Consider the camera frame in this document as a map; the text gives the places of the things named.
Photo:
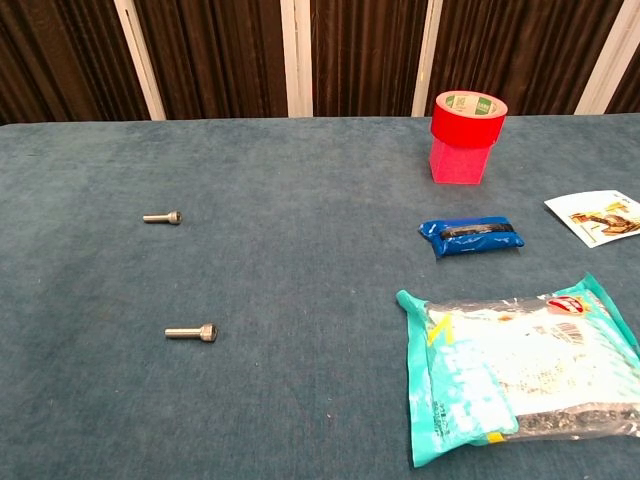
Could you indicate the silver bolt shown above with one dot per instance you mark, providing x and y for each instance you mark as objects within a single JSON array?
[
  {"x": 175, "y": 217},
  {"x": 207, "y": 333}
]

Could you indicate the teal felt table cover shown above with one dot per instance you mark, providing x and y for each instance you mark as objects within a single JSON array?
[{"x": 300, "y": 250}]

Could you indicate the blue cookie packet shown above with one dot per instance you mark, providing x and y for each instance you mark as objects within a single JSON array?
[{"x": 470, "y": 245}]

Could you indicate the pink hexagonal block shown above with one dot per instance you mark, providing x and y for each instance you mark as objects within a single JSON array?
[{"x": 457, "y": 167}]

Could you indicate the red tape roll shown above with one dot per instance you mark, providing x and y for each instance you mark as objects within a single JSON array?
[{"x": 465, "y": 127}]

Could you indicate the teal snack bag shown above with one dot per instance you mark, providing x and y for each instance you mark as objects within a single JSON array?
[{"x": 450, "y": 375}]

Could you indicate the white picture card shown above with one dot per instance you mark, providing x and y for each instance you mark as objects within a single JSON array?
[{"x": 600, "y": 220}]

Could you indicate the white partition post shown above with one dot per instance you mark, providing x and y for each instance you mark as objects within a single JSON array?
[
  {"x": 141, "y": 65},
  {"x": 610, "y": 60},
  {"x": 428, "y": 60},
  {"x": 297, "y": 60}
]

